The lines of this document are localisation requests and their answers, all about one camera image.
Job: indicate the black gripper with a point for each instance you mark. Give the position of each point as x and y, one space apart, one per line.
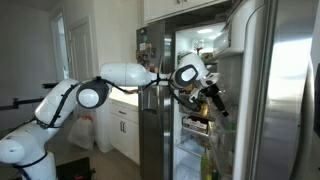
212 91

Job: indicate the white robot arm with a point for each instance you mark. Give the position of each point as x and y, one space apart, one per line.
24 147

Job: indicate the open refrigerator door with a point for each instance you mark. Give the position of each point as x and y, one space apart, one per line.
267 82

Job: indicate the stainless steel refrigerator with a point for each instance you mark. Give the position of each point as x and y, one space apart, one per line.
180 128

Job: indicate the white kitchen cabinet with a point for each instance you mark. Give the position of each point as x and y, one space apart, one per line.
124 130

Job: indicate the white trash bag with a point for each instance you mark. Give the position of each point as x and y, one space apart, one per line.
82 133

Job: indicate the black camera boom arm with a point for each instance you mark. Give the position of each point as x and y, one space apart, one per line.
16 102

